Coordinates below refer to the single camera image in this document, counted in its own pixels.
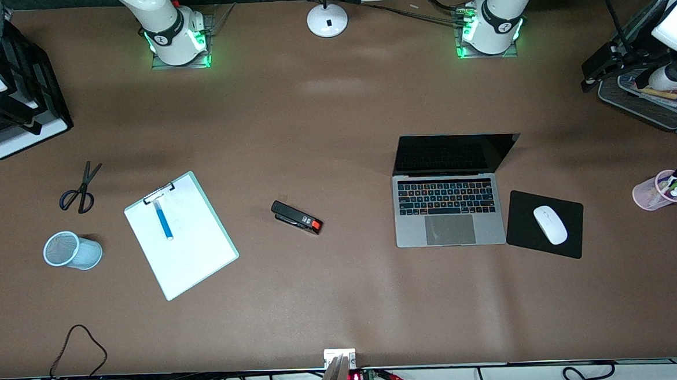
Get blue marker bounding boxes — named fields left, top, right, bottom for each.
left=152, top=199, right=174, bottom=241

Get silver laptop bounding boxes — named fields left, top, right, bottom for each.
left=389, top=130, right=526, bottom=250

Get white paper stack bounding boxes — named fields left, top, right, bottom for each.
left=0, top=112, right=72, bottom=160

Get black stacked paper tray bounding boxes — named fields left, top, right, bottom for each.
left=0, top=8, right=75, bottom=161

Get yellow pencil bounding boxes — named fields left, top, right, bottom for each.
left=637, top=84, right=677, bottom=102

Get black mesh desk tray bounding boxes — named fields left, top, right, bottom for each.
left=597, top=70, right=677, bottom=138

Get black scissors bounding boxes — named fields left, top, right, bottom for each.
left=57, top=160, right=106, bottom=216

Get pink pen cup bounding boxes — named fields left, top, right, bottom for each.
left=631, top=169, right=677, bottom=212

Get blue mesh pen cup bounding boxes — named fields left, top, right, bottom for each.
left=42, top=228, right=105, bottom=272

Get white computer mouse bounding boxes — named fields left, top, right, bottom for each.
left=533, top=204, right=568, bottom=247

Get black mouse pad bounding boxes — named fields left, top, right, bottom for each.
left=504, top=186, right=587, bottom=263

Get white clipboard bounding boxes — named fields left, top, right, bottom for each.
left=122, top=168, right=242, bottom=304

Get white lamp base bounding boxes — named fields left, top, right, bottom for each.
left=306, top=0, right=349, bottom=39

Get black stapler red tip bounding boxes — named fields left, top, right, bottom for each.
left=270, top=198, right=324, bottom=238

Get black cable bundle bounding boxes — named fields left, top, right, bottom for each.
left=358, top=0, right=475, bottom=30

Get dark looped cable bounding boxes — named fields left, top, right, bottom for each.
left=47, top=323, right=109, bottom=380

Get black coiled cable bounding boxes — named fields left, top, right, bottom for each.
left=561, top=360, right=617, bottom=380

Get white post bracket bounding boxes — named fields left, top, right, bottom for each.
left=323, top=348, right=357, bottom=371

